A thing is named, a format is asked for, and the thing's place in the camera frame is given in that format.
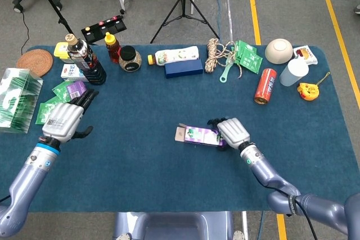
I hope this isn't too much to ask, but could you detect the black pedal box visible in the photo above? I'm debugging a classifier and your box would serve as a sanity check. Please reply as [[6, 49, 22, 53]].
[[80, 15, 127, 43]]

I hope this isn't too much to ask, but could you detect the round woven coaster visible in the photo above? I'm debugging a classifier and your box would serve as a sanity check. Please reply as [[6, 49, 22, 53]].
[[16, 48, 54, 78]]

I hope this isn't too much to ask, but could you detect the orange drink can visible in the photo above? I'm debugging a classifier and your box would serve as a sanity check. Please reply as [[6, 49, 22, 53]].
[[254, 67, 278, 105]]

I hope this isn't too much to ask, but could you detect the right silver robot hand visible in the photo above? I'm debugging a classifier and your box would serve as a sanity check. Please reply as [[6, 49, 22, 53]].
[[207, 117, 251, 151]]

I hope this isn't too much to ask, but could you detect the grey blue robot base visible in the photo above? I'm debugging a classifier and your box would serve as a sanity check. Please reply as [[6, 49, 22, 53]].
[[112, 211, 248, 240]]

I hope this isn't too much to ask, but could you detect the glass jar black lid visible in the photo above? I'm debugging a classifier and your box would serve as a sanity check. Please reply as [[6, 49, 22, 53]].
[[118, 45, 142, 73]]

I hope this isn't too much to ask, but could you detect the small purple box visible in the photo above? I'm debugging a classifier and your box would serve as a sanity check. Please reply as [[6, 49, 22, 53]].
[[66, 80, 88, 100]]

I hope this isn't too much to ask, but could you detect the blue floor cable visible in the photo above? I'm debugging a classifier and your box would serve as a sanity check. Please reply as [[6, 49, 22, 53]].
[[201, 0, 223, 41]]

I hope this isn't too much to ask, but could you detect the black slanted stand pole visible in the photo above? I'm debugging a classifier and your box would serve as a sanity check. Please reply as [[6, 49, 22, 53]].
[[32, 0, 74, 35]]

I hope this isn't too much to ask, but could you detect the pale blue plastic cup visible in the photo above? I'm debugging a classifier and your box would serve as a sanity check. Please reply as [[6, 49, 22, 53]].
[[279, 57, 310, 87]]

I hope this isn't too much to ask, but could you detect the yellow tape measure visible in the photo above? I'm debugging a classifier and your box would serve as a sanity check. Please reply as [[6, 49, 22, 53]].
[[296, 71, 331, 102]]

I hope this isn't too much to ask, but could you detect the white bottle yellow cap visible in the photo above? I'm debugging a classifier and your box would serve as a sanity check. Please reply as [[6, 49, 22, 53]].
[[147, 46, 200, 67]]

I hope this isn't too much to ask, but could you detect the beige rope bundle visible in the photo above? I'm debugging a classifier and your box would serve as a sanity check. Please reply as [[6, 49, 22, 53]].
[[204, 38, 244, 79]]

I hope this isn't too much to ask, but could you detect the light green plastic brush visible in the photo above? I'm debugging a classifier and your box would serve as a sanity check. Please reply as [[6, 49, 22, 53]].
[[219, 54, 236, 83]]

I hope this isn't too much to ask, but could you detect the blue table mat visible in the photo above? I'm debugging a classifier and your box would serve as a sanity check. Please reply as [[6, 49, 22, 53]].
[[0, 44, 360, 213]]

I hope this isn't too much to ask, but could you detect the purple toothpaste carton box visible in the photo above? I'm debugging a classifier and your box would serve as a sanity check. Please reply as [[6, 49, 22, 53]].
[[174, 123, 227, 147]]

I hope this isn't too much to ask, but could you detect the clear green tissue box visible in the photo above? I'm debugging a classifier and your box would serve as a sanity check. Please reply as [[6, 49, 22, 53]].
[[0, 67, 44, 134]]

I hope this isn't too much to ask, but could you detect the honey bottle yellow cap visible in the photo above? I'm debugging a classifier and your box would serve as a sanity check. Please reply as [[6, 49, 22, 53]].
[[104, 31, 122, 64]]

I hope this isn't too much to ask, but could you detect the white blue milk carton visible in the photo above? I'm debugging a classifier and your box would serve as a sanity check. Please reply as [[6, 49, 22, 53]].
[[60, 64, 89, 83]]

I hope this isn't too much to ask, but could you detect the beige bowl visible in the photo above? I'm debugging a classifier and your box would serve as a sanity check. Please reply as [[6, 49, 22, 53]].
[[264, 39, 294, 65]]

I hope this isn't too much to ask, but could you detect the container with yellow lid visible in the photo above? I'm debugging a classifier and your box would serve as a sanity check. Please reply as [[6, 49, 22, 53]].
[[53, 42, 74, 64]]

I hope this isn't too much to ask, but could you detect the white red snack packet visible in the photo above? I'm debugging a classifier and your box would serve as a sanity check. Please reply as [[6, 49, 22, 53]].
[[292, 44, 319, 66]]

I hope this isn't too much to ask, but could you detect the dark tea drink bottle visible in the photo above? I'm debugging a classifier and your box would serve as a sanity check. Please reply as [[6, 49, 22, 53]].
[[64, 33, 107, 86]]

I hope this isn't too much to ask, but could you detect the dark blue rectangular box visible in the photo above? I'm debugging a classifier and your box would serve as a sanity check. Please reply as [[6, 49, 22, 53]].
[[164, 58, 204, 79]]

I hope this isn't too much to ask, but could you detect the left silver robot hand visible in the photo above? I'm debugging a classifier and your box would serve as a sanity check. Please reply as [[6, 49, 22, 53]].
[[41, 89, 100, 144]]

